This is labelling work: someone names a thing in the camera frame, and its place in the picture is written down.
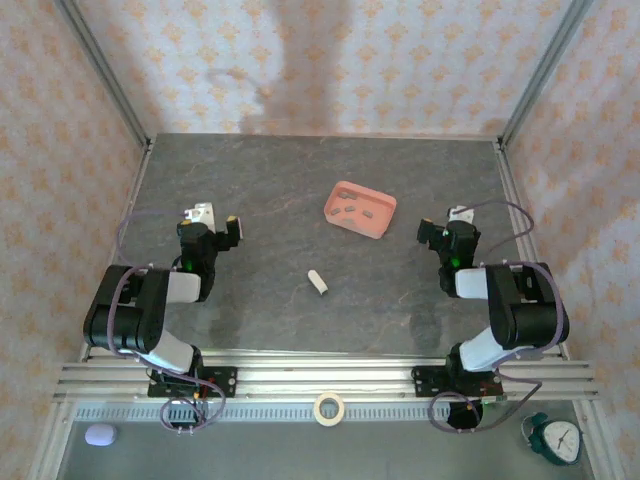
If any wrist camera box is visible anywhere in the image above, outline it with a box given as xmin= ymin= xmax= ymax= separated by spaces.
xmin=445 ymin=205 xmax=477 ymax=226
xmin=181 ymin=201 xmax=217 ymax=235

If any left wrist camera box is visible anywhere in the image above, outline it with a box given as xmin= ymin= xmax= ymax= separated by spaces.
xmin=181 ymin=201 xmax=217 ymax=235

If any grey slotted cable duct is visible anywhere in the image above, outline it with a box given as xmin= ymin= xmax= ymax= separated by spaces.
xmin=74 ymin=404 xmax=507 ymax=423

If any beige masking tape roll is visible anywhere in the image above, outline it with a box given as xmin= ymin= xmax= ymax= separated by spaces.
xmin=313 ymin=392 xmax=346 ymax=427

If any aluminium side rail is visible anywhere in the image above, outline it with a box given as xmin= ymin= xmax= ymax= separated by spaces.
xmin=493 ymin=140 xmax=572 ymax=360
xmin=79 ymin=142 xmax=154 ymax=361

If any pink plastic tray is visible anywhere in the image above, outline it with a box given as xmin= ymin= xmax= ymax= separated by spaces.
xmin=323 ymin=180 xmax=398 ymax=240

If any aluminium frame post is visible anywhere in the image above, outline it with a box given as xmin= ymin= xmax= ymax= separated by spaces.
xmin=499 ymin=0 xmax=596 ymax=147
xmin=53 ymin=0 xmax=153 ymax=150

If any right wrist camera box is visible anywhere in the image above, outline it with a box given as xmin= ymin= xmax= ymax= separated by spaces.
xmin=445 ymin=205 xmax=477 ymax=226

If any green white analog timer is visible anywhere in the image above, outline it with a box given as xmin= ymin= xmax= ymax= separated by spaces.
xmin=521 ymin=412 xmax=584 ymax=467

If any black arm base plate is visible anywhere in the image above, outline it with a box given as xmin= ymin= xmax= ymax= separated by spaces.
xmin=147 ymin=366 xmax=239 ymax=400
xmin=412 ymin=365 xmax=504 ymax=401

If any small lavender case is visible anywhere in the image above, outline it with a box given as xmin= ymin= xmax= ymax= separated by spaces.
xmin=83 ymin=423 xmax=119 ymax=447

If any aluminium frame leg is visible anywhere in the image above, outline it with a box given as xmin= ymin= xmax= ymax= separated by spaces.
xmin=572 ymin=399 xmax=621 ymax=480
xmin=29 ymin=399 xmax=76 ymax=480

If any long aluminium base rail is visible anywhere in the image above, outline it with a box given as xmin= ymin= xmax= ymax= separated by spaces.
xmin=52 ymin=355 xmax=600 ymax=402

